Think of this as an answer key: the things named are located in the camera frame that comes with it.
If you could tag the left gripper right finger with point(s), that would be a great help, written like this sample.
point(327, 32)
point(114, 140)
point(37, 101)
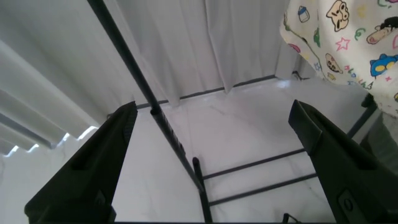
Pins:
point(354, 183)

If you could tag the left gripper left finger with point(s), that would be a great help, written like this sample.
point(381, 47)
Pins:
point(87, 183)

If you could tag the cream printed garment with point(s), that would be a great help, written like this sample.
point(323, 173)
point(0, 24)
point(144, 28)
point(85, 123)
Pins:
point(351, 40)

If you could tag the black clothes rack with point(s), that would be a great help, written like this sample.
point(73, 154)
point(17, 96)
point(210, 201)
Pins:
point(124, 49)

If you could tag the white curtain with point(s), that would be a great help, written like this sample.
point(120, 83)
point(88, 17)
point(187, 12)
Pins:
point(186, 40)

